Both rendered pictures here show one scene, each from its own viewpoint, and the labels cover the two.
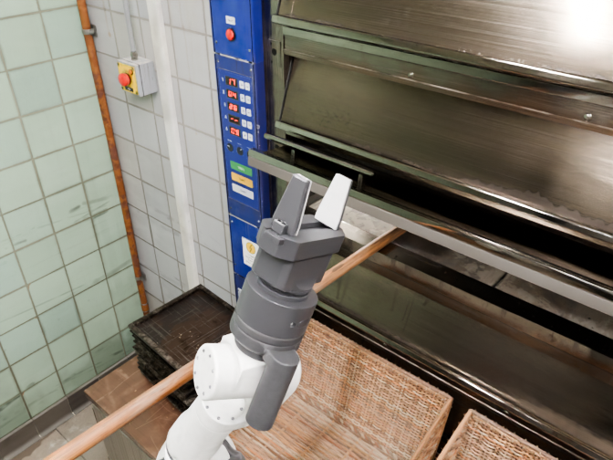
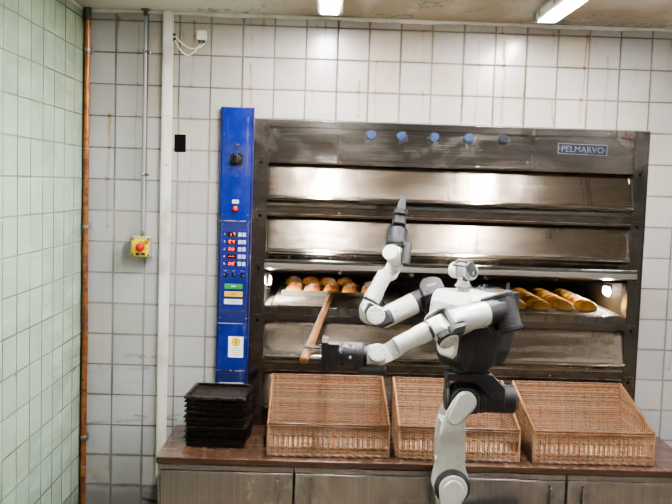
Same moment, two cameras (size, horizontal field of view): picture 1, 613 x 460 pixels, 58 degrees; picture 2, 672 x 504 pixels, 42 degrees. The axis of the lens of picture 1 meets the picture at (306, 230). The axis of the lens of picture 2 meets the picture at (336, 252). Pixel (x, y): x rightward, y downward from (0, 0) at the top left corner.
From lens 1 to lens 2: 339 cm
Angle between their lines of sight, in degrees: 48
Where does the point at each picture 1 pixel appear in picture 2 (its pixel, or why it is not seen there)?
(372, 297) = not seen: hidden behind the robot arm
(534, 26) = (388, 187)
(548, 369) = not seen: hidden behind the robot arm
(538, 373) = not seen: hidden behind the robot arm
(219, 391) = (398, 253)
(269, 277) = (401, 221)
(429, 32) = (348, 193)
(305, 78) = (277, 226)
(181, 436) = (375, 288)
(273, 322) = (404, 233)
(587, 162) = (415, 232)
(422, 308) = (355, 333)
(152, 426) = (223, 454)
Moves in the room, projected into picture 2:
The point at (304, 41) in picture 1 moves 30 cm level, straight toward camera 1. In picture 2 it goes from (279, 207) to (319, 210)
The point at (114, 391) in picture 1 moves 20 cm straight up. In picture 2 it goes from (176, 452) to (177, 408)
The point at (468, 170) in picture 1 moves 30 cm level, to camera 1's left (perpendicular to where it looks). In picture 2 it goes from (372, 247) to (326, 248)
